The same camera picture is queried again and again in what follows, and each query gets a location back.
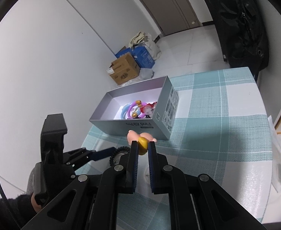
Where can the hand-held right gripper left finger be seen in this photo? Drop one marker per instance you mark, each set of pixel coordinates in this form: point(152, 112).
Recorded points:
point(135, 170)

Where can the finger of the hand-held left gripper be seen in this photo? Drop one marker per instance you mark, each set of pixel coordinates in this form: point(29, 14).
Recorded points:
point(105, 153)
point(85, 160)

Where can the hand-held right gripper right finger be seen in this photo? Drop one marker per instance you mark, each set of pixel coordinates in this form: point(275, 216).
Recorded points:
point(151, 170)

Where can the silver cardboard box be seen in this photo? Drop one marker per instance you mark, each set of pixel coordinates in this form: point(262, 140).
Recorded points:
point(111, 127)

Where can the pink yellow toy figure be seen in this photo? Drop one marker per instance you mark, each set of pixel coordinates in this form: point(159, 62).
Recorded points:
point(133, 136)

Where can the small red figure toy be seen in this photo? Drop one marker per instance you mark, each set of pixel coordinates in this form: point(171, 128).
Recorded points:
point(148, 107)

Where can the person's left forearm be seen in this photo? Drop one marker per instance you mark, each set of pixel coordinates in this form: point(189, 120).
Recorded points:
point(8, 213)

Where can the person's left hand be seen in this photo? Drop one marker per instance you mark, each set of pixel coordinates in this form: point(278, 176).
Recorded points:
point(33, 200)

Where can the brown cardboard box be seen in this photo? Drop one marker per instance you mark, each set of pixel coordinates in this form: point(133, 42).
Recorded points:
point(126, 70)

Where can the blue cardboard box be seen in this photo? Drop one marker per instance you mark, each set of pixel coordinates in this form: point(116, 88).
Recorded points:
point(144, 57)

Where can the beige cloth bag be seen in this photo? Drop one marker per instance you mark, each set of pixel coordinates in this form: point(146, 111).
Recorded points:
point(138, 38)

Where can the grey brown door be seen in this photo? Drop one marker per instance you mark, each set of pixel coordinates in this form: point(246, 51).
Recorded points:
point(159, 4)

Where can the black backpack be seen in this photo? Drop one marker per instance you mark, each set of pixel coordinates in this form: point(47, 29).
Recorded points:
point(238, 28)

